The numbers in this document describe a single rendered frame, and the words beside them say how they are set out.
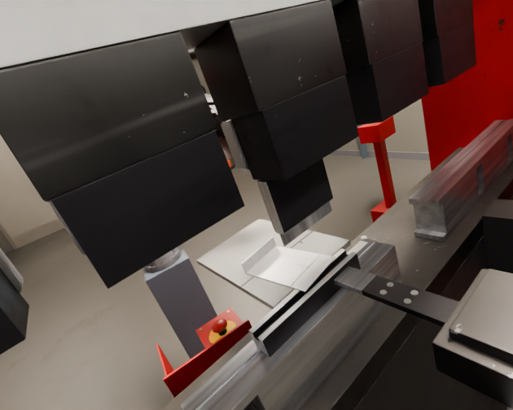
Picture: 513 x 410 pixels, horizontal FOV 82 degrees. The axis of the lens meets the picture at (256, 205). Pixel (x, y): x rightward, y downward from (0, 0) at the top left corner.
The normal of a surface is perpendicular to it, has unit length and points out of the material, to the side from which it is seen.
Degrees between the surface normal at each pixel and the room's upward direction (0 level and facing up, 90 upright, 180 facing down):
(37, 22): 90
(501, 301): 0
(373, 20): 90
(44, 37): 90
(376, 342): 0
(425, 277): 0
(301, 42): 90
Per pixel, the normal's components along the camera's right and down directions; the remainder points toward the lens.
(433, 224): -0.75, 0.47
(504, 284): -0.33, -0.88
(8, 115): 0.58, 0.10
